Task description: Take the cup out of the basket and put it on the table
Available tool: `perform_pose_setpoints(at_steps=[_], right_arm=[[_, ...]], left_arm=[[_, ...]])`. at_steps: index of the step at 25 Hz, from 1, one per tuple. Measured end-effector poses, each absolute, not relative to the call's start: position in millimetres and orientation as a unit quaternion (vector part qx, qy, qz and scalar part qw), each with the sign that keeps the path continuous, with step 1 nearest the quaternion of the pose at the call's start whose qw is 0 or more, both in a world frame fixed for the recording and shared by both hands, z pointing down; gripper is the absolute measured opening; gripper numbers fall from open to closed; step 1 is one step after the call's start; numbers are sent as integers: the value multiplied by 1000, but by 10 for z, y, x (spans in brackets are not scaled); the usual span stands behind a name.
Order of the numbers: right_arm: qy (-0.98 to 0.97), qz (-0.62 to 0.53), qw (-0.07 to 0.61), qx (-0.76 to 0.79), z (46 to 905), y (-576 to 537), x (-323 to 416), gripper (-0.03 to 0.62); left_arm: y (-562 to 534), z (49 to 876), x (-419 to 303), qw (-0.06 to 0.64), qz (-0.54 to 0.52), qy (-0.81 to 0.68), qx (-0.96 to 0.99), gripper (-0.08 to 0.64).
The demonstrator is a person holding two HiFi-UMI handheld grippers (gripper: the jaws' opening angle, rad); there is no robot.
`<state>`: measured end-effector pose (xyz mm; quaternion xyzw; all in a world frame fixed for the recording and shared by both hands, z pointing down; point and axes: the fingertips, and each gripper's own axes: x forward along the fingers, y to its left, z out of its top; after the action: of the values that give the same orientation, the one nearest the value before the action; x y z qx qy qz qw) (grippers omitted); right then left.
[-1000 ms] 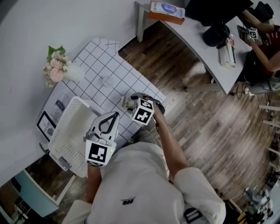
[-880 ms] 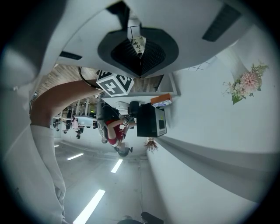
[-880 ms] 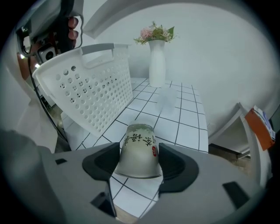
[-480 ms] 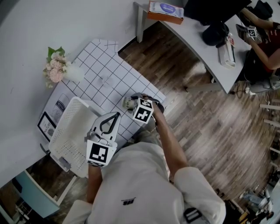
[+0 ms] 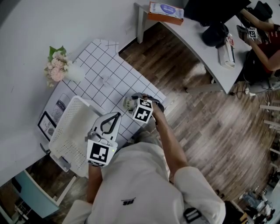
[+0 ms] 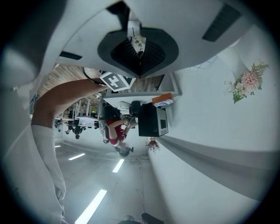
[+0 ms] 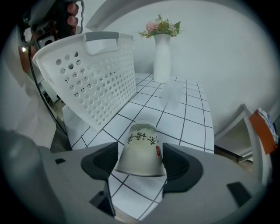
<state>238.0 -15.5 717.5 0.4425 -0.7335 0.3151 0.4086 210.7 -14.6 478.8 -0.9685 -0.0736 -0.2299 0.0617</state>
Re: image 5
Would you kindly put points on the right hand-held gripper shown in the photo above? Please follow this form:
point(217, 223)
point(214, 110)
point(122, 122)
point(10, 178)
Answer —
point(142, 112)

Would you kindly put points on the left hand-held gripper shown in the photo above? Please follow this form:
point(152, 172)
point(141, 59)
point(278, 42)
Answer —
point(98, 153)

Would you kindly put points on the patterned paper cup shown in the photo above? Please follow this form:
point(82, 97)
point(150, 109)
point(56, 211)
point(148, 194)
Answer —
point(128, 102)

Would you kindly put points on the white plastic laundry basket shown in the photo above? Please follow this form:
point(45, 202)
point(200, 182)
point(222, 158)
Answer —
point(72, 131)

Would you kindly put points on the person's left forearm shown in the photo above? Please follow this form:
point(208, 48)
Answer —
point(94, 186)

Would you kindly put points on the person's right forearm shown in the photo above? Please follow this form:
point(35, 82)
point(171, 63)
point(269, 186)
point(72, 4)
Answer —
point(171, 148)

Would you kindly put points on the orange tissue box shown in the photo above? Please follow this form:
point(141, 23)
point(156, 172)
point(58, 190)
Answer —
point(165, 12)

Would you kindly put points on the clear glass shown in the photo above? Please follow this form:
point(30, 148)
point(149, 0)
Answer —
point(106, 80)

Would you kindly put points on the table with white grid cloth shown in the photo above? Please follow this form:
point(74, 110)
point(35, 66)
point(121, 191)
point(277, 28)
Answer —
point(102, 61)

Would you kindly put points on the white vase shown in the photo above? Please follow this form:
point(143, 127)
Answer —
point(75, 73)

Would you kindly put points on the black floor lamp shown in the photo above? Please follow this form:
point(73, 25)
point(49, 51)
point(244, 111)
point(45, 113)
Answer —
point(44, 148)

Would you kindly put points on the person's white shirt torso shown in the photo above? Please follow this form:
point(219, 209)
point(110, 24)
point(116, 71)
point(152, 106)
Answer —
point(135, 188)

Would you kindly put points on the pink flower bouquet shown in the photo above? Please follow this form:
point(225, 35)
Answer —
point(57, 67)

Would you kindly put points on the grey desk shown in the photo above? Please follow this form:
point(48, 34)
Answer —
point(197, 43)

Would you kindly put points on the teal table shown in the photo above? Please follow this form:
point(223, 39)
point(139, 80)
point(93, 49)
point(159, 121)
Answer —
point(32, 192)

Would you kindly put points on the white desk device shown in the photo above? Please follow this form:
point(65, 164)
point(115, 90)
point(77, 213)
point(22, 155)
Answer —
point(226, 57)

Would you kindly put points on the black round appliance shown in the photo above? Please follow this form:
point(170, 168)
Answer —
point(214, 35)

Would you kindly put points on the black monitor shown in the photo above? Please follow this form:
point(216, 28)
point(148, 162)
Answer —
point(214, 9)

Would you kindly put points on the white wooden rack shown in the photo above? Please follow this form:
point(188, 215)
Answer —
point(272, 122)

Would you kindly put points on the black bag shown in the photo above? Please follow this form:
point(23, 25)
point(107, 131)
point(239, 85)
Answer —
point(263, 9)

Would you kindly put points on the black picture frame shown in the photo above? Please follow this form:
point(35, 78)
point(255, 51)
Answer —
point(47, 127)

